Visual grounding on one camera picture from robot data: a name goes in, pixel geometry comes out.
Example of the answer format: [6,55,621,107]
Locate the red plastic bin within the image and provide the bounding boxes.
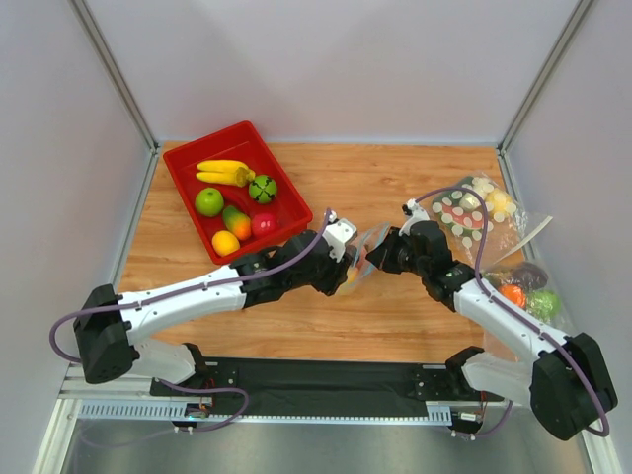
[164,120,313,265]

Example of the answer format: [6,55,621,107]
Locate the fake watermelon slice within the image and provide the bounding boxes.
[438,202,483,237]

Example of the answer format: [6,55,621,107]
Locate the red fake apple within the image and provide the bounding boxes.
[251,212,278,239]

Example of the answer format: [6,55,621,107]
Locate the fake mango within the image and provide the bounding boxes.
[222,205,252,242]

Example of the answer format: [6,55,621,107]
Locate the yellow fake lemon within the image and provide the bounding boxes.
[485,189,517,217]

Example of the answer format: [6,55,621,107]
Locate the clear zip top bag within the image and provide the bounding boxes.
[337,222,390,296]

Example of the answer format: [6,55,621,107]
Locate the fake peach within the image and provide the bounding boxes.
[346,267,359,285]

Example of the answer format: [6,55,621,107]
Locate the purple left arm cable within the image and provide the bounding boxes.
[48,206,333,364]

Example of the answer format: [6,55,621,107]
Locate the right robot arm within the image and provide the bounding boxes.
[366,221,618,440]

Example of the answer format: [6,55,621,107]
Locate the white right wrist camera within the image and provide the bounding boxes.
[399,198,431,236]

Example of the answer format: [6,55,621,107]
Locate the green fake apple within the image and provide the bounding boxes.
[194,188,224,217]

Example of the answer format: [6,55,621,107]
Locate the white fake food piece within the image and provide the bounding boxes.
[459,193,480,212]

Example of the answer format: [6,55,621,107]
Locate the small green fake watermelon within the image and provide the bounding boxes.
[248,175,277,204]

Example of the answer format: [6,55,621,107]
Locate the aluminium frame post right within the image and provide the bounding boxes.
[498,0,598,152]

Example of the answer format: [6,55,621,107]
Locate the aluminium frame post left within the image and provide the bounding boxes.
[66,0,162,152]

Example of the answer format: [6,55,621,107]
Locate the pink fake fruit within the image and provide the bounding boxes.
[357,257,375,278]

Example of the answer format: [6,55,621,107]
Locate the fake orange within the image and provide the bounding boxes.
[211,230,241,257]

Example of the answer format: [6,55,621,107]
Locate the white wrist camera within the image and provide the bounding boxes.
[399,198,431,236]
[322,209,357,263]

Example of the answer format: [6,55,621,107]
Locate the white cable duct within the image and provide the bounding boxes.
[78,399,483,426]

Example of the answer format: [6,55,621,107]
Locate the aluminium frame post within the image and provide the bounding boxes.
[498,0,598,152]
[66,0,162,152]

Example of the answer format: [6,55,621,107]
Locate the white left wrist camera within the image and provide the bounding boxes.
[322,209,357,263]

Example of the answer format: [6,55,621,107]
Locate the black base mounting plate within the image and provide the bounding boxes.
[147,353,505,419]

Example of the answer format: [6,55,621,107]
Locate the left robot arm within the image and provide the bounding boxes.
[73,230,356,385]

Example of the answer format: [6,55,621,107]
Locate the yellow fake banana bunch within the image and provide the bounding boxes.
[196,160,256,188]

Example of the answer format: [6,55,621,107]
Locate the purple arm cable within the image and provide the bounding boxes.
[417,186,611,438]
[48,206,333,364]

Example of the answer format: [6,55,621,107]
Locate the polka dot plastic bag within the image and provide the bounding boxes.
[423,171,552,269]

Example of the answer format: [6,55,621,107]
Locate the dark purple fake fruit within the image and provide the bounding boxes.
[344,245,357,266]

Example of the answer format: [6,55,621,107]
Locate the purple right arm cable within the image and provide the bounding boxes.
[417,186,611,438]

